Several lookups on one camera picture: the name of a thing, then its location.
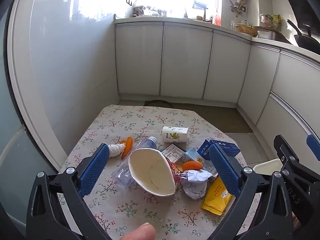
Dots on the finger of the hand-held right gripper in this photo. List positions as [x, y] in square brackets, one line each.
[283, 150]
[314, 146]

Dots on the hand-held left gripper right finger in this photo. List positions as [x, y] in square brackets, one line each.
[223, 170]

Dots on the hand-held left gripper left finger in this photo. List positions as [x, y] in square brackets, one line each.
[93, 172]

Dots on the blue cardboard box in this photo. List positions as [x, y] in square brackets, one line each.
[203, 150]
[230, 150]

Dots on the white plastic bin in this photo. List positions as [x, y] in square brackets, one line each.
[267, 166]

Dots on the yellow snack packet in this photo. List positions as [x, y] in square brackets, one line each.
[216, 200]

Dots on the white tissue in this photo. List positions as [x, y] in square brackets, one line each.
[116, 150]

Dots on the silver wrapper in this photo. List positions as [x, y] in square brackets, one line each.
[195, 185]

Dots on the orange peel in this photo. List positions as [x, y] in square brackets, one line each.
[128, 146]
[191, 166]

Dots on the light blue milk carton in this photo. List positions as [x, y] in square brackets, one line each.
[193, 156]

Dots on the small white labelled carton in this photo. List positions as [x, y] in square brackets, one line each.
[172, 152]

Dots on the clear plastic bottle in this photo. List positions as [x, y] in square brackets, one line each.
[145, 146]

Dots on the white paper cup green print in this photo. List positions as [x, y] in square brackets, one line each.
[175, 133]

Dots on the person's right hand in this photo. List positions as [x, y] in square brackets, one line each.
[296, 221]

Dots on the person's left hand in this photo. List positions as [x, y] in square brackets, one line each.
[140, 232]

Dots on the white cabinet drawer front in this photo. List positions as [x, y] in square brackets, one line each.
[287, 120]
[300, 75]

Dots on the brown floor mat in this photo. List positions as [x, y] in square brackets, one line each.
[225, 120]

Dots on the floral tablecloth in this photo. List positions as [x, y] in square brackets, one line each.
[140, 215]

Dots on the narrow white cabinet door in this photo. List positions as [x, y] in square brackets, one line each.
[257, 80]

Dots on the black wok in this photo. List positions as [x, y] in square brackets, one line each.
[307, 42]

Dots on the metal basin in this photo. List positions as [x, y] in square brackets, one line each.
[271, 35]

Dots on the wicker basket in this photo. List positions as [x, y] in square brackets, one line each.
[246, 30]

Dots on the green yellow snack bags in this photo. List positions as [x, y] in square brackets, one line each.
[271, 20]

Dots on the red label bottle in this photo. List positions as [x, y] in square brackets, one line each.
[218, 18]

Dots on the water heater pipes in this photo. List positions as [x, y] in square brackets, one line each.
[237, 6]

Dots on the white kitchen countertop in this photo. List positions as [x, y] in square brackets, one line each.
[175, 20]

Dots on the blue dish rack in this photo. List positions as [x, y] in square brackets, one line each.
[199, 4]

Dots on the kitchen utensils clutter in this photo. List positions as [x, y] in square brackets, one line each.
[150, 12]

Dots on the white door frame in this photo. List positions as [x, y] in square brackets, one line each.
[22, 80]

